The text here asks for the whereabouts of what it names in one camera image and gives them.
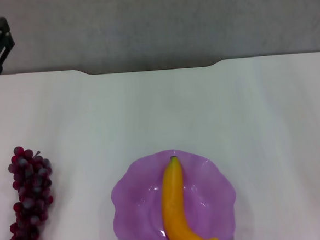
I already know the dark red grape bunch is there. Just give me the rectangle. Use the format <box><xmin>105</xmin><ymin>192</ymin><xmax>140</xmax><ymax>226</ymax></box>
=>
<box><xmin>1</xmin><ymin>144</ymin><xmax>58</xmax><ymax>240</ymax></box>

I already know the yellow banana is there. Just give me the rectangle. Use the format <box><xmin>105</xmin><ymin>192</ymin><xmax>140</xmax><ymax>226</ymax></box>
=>
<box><xmin>158</xmin><ymin>153</ymin><xmax>220</xmax><ymax>240</ymax></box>

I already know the purple translucent wavy bowl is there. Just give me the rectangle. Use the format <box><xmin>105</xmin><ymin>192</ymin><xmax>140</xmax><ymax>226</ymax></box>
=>
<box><xmin>108</xmin><ymin>145</ymin><xmax>240</xmax><ymax>240</ymax></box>

